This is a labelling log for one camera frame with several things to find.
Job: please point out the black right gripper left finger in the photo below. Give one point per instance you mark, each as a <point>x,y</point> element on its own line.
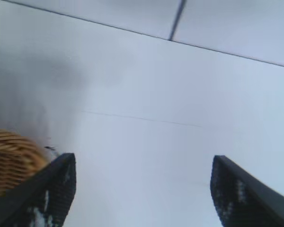
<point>42,196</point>

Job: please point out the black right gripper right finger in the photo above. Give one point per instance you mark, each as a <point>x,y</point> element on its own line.
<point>246,201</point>

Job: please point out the brown woven wicker basket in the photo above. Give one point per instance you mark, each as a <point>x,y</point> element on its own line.
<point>11,160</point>

